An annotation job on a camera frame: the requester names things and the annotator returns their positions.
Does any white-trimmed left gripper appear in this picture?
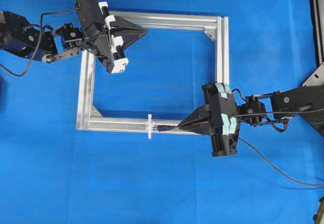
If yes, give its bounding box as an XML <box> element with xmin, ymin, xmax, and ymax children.
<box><xmin>75</xmin><ymin>0</ymin><xmax>148</xmax><ymax>74</ymax></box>

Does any teal-taped right gripper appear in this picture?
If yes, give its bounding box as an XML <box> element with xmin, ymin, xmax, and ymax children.
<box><xmin>178</xmin><ymin>83</ymin><xmax>240</xmax><ymax>157</ymax></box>

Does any black wire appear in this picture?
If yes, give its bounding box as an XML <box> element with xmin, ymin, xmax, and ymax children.
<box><xmin>156</xmin><ymin>124</ymin><xmax>324</xmax><ymax>187</ymax></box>

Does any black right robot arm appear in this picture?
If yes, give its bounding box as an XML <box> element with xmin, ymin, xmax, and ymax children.
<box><xmin>178</xmin><ymin>83</ymin><xmax>323</xmax><ymax>157</ymax></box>

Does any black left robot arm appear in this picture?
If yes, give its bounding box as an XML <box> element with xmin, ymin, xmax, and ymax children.
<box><xmin>1</xmin><ymin>0</ymin><xmax>148</xmax><ymax>74</ymax></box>

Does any blue table cloth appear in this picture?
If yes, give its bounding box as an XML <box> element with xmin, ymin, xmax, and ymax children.
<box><xmin>1</xmin><ymin>0</ymin><xmax>323</xmax><ymax>223</ymax></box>

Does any black stand at right edge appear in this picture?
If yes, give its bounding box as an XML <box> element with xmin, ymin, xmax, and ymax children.
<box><xmin>302</xmin><ymin>0</ymin><xmax>324</xmax><ymax>133</ymax></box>

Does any white string loop holder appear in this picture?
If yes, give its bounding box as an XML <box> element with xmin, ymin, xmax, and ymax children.
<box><xmin>146</xmin><ymin>114</ymin><xmax>155</xmax><ymax>139</ymax></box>

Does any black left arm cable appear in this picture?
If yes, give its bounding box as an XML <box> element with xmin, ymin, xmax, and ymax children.
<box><xmin>0</xmin><ymin>5</ymin><xmax>82</xmax><ymax>78</ymax></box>

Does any aluminium extrusion frame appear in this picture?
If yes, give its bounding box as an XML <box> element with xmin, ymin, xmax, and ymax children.
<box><xmin>76</xmin><ymin>11</ymin><xmax>230</xmax><ymax>134</ymax></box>

